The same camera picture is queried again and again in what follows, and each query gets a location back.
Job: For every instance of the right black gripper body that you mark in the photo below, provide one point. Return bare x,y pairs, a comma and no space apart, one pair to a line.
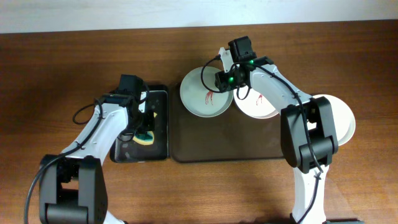
222,81

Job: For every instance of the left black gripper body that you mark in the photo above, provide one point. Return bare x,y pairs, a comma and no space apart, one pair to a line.
144,125

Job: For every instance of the green yellow sponge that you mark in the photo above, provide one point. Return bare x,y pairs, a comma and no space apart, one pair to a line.
144,134

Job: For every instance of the grey plate with red stain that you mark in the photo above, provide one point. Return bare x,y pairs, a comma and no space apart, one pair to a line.
200,101

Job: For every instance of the cream plate with red stain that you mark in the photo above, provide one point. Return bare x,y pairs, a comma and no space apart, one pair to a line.
344,119

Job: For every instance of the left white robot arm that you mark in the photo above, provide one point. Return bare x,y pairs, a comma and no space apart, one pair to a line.
71,184

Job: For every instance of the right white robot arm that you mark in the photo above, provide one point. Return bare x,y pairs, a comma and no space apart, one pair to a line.
307,130

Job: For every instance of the black small water tray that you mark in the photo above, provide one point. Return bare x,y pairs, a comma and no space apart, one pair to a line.
125,150

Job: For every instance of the large brown serving tray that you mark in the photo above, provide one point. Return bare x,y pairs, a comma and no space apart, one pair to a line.
230,136

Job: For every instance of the pink plate with red stain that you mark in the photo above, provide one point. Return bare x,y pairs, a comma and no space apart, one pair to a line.
254,105

